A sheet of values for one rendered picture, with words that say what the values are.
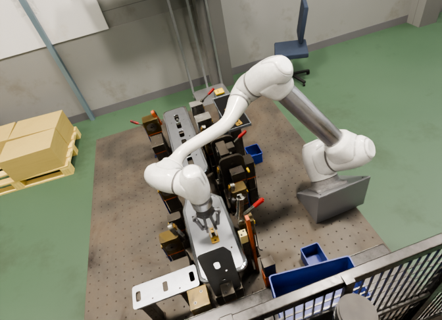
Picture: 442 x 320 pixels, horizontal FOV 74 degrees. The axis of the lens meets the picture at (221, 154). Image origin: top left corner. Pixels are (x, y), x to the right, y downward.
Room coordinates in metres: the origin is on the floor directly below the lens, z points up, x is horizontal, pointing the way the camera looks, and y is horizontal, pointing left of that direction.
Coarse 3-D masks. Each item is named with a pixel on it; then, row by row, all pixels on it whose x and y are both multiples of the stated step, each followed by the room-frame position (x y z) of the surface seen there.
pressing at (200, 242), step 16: (176, 112) 1.88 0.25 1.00; (176, 128) 1.67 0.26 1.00; (192, 128) 1.63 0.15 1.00; (176, 144) 1.50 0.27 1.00; (192, 208) 0.96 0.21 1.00; (224, 208) 0.91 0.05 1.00; (192, 224) 0.86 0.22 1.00; (208, 224) 0.84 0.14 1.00; (224, 224) 0.82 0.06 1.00; (192, 240) 0.77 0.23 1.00; (208, 240) 0.75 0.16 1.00; (224, 240) 0.73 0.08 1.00; (240, 256) 0.64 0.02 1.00
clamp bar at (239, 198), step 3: (237, 195) 0.80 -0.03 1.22; (240, 195) 0.80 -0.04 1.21; (234, 198) 0.79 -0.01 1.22; (237, 198) 0.79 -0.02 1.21; (240, 198) 0.79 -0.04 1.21; (243, 198) 0.78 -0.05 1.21; (234, 201) 0.78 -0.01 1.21; (237, 201) 0.80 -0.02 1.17; (240, 201) 0.77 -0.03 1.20; (243, 201) 0.78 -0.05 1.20; (237, 204) 0.80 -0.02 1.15; (240, 204) 0.77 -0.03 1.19; (243, 204) 0.78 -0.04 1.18; (237, 207) 0.80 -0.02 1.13; (240, 207) 0.77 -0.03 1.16; (243, 207) 0.78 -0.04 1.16; (237, 210) 0.80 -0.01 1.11; (240, 210) 0.77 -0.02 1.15; (237, 213) 0.80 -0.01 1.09; (240, 213) 0.77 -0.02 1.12; (237, 216) 0.80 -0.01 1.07; (240, 216) 0.77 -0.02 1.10; (240, 219) 0.77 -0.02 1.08
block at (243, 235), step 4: (240, 232) 0.71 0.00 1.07; (244, 232) 0.71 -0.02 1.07; (240, 236) 0.69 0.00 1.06; (244, 236) 0.69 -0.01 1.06; (240, 240) 0.71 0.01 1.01; (244, 240) 0.69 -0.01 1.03; (248, 240) 0.69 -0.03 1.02; (244, 244) 0.70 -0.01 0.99; (248, 244) 0.70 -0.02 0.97; (244, 248) 0.69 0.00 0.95; (248, 248) 0.70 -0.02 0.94; (244, 252) 0.70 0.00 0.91; (248, 252) 0.70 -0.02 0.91; (248, 256) 0.69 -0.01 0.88; (248, 260) 0.70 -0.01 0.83; (248, 264) 0.69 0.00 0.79; (252, 264) 0.70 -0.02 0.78; (248, 268) 0.70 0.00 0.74; (252, 268) 0.70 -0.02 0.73
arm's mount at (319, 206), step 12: (348, 180) 0.98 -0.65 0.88; (360, 180) 0.92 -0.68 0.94; (300, 192) 1.08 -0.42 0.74; (312, 192) 0.99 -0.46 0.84; (324, 192) 0.92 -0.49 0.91; (336, 192) 0.89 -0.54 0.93; (348, 192) 0.91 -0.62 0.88; (360, 192) 0.92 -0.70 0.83; (312, 204) 0.92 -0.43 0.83; (324, 204) 0.88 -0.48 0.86; (336, 204) 0.90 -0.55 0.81; (348, 204) 0.91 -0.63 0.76; (360, 204) 0.93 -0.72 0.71; (312, 216) 0.92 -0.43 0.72; (324, 216) 0.89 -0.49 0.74
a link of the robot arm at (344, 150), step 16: (256, 64) 1.19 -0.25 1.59; (272, 64) 1.09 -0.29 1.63; (288, 64) 1.10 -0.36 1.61; (256, 80) 1.11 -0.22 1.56; (272, 80) 1.06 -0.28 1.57; (288, 80) 1.06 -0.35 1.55; (272, 96) 1.08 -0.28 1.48; (288, 96) 1.07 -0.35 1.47; (304, 96) 1.09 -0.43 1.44; (304, 112) 1.05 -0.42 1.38; (320, 112) 1.07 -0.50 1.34; (320, 128) 1.02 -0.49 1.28; (336, 128) 1.03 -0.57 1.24; (336, 144) 0.99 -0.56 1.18; (352, 144) 0.97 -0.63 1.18; (368, 144) 0.95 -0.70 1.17; (336, 160) 0.97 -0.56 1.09; (352, 160) 0.93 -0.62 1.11; (368, 160) 0.91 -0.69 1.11
